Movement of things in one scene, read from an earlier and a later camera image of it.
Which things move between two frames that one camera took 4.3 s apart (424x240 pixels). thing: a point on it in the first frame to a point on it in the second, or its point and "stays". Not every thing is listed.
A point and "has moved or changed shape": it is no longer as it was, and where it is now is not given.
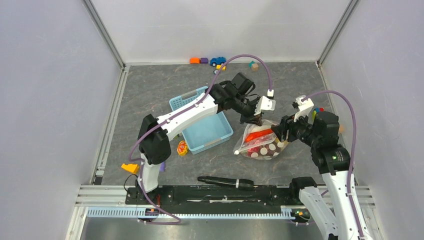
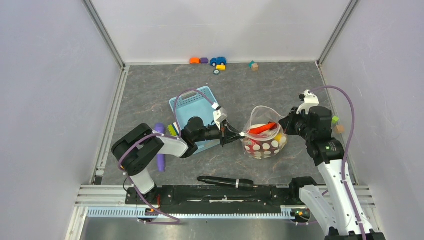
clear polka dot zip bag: x=260 y=142 has moved or changed shape
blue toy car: x=214 y=61 stays
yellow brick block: x=218 y=66 stays
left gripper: x=251 y=118 to x=229 y=138
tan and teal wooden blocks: x=255 y=67 stays
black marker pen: x=240 y=184 stays
